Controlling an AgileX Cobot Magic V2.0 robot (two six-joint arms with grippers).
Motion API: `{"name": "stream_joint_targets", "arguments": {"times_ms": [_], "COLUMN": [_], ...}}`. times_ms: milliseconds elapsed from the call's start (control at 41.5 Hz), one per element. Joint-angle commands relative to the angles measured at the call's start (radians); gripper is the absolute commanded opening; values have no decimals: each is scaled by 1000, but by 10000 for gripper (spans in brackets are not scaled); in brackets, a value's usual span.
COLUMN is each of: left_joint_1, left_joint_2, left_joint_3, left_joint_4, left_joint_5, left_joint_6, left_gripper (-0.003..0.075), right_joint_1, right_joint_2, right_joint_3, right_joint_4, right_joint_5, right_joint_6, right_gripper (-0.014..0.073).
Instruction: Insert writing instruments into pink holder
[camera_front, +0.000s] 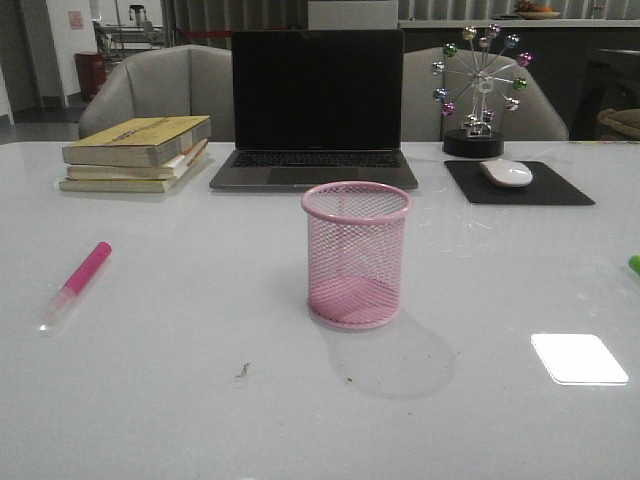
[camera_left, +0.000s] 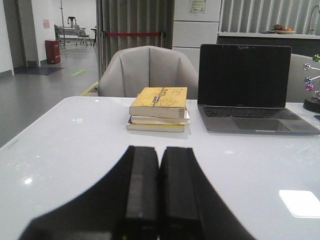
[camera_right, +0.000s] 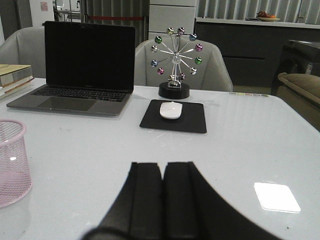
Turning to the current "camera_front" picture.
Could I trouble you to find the grey armchair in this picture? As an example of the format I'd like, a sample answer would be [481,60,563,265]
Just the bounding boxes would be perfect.
[401,47,568,142]
[78,45,235,142]

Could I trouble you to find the grey open laptop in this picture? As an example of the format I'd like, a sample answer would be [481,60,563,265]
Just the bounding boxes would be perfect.
[210,29,418,191]

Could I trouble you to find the left grey armchair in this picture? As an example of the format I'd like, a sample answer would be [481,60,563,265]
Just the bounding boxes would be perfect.
[78,45,235,142]

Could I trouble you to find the green highlighter pen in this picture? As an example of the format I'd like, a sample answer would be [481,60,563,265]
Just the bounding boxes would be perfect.
[628,254,640,275]

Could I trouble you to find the black mouse pad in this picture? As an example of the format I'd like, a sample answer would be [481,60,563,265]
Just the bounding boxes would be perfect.
[444,159,597,207]

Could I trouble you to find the pink highlighter pen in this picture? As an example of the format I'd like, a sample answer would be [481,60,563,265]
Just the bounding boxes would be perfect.
[39,241,112,333]

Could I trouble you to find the ferris wheel desk ornament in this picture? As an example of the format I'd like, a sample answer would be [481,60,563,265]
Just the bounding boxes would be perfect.
[431,23,533,159]

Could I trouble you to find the red trash bin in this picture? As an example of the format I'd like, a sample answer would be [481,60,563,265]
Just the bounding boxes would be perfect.
[74,52,107,101]

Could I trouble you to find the white computer mouse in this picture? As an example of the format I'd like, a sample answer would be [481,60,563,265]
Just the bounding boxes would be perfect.
[479,159,533,188]

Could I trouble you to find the pink mesh pen holder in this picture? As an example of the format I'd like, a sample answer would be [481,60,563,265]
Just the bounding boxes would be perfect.
[301,181,411,329]

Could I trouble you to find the middle white book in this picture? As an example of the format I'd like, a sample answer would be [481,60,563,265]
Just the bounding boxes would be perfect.
[66,140,208,180]

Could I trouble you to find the yellow book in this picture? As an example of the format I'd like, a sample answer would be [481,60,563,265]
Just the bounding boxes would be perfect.
[57,151,206,193]
[62,115,211,167]

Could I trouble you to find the fruit bowl on counter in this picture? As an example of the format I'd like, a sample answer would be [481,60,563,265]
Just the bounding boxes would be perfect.
[514,0,561,20]

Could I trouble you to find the right grey armchair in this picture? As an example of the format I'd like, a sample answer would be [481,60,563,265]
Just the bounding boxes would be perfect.
[401,47,568,142]

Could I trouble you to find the top yellow book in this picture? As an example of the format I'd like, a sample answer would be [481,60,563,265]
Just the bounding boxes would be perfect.
[62,115,211,167]

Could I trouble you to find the bottom yellow book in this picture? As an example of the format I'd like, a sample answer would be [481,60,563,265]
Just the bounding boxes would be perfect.
[57,151,206,193]

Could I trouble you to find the dark chair far right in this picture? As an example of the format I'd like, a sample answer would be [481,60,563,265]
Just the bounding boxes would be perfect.
[570,49,639,140]

